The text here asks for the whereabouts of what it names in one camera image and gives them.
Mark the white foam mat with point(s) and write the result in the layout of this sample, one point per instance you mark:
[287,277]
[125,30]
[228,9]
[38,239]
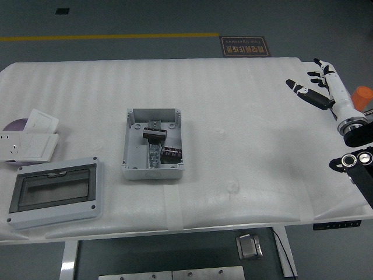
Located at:
[233,87]

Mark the open grey junction box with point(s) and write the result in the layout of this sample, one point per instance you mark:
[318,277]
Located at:
[134,151]

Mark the black cylindrical battery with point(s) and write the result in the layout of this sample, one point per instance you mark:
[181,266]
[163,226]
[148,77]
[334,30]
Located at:
[171,153]
[154,134]

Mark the white tilted switch panel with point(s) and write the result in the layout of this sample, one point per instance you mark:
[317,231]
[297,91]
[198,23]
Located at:
[40,121]

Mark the black square floor hatch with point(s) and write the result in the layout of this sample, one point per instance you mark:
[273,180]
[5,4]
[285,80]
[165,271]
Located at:
[62,11]

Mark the perforated metal mounting rail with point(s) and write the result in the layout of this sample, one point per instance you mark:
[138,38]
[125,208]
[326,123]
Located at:
[154,157]

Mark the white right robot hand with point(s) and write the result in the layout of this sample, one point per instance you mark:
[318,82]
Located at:
[341,96]

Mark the white flat switch panel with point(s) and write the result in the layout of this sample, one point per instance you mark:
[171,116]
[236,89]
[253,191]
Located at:
[38,147]

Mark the grey metal plate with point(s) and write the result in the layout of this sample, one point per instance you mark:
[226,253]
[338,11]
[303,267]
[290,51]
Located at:
[134,276]

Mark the purple disc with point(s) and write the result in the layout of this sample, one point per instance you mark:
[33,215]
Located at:
[16,125]

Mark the silver metal pedal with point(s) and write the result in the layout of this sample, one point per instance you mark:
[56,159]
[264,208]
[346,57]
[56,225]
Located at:
[247,248]

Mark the white table leg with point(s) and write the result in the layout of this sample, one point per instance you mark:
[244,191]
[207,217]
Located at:
[287,253]
[68,262]

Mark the orange cylinder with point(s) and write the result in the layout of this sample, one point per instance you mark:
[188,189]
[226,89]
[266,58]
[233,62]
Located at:
[362,94]

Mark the black table control panel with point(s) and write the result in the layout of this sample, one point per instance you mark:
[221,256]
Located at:
[335,225]

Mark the white wall socket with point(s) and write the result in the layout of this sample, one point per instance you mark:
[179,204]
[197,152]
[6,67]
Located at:
[8,146]

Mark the grey enclosure with tinted window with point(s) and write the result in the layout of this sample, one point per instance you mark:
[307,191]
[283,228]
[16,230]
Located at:
[58,217]

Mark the black floor sign orange text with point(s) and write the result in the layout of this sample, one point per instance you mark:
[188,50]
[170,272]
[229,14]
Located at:
[244,46]

